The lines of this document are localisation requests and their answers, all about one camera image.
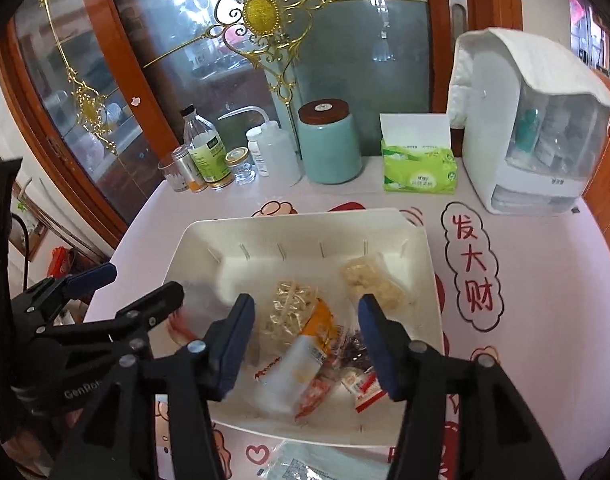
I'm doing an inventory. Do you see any white red printed packet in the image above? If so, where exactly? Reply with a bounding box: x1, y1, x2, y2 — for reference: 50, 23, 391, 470
165, 307, 216, 346

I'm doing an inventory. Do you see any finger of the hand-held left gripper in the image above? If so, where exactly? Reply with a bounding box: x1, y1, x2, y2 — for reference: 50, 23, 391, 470
35, 281, 186, 356
10, 262, 118, 323

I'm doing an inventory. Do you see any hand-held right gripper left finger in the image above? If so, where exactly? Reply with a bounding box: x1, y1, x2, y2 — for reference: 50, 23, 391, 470
50, 292, 258, 480

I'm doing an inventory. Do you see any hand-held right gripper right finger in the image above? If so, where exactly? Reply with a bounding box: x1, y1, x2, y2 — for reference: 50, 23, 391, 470
357, 294, 566, 480

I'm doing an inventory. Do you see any silver door handle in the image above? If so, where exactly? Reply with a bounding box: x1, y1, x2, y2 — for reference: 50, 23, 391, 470
446, 0, 467, 46

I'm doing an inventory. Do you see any pink printed tablecloth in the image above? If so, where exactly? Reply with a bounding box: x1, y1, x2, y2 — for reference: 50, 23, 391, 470
82, 155, 610, 480

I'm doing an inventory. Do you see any white plastic bin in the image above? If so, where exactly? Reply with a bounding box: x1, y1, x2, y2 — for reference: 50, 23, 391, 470
152, 207, 446, 448

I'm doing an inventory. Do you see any orange snack packet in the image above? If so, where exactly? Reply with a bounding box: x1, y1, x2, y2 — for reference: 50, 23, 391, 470
297, 297, 346, 356

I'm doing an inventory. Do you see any white towel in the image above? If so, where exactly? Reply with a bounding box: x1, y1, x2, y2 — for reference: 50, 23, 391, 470
446, 27, 610, 128

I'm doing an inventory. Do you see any dark jujube packet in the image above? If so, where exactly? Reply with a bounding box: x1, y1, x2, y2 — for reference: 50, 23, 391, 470
335, 327, 381, 371

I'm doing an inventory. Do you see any drinking glass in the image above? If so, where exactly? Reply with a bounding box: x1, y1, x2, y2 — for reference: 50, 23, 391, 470
157, 156, 186, 193

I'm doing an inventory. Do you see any metal can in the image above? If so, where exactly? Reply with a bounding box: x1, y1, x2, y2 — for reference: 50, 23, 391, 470
172, 146, 208, 193

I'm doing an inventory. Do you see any green tissue pack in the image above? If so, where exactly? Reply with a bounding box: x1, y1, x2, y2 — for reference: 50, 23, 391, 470
380, 113, 458, 193

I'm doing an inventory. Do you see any yellow rice crisp packet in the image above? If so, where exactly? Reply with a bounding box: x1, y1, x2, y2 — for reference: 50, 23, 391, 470
340, 255, 416, 311

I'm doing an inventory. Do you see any small red white packet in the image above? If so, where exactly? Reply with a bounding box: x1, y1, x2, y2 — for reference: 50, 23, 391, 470
342, 367, 386, 413

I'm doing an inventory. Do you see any large white blue packet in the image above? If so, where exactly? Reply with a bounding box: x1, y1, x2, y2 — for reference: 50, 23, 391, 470
255, 440, 393, 480

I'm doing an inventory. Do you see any white desktop organiser box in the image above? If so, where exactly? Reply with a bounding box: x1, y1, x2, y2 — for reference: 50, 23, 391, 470
447, 27, 610, 217

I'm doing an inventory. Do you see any white pill bottle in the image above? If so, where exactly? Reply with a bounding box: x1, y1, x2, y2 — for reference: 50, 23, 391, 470
246, 127, 271, 178

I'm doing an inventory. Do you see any clear bread packet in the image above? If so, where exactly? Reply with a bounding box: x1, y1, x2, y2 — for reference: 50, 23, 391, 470
252, 335, 331, 413

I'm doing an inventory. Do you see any plastic wash bottle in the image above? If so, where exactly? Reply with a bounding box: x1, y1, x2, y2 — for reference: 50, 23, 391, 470
217, 106, 306, 186

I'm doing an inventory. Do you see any red printed snack packet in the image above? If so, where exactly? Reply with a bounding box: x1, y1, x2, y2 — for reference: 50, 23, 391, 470
292, 377, 336, 421

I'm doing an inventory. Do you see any clear gold print packet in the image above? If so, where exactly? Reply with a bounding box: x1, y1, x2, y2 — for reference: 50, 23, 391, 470
262, 280, 321, 346

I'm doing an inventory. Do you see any teal ceramic canister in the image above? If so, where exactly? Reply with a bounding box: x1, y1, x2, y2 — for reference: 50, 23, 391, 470
297, 99, 363, 184

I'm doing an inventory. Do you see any glass cabinet door gold ornament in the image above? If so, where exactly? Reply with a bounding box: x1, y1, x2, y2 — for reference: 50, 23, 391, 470
90, 0, 526, 161
0, 0, 186, 246

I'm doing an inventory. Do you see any small glass jar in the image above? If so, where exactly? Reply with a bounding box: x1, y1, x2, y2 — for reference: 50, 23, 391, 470
225, 147, 258, 185

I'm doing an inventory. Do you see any green label glass bottle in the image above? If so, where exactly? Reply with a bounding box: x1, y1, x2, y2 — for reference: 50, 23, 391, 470
180, 104, 233, 186

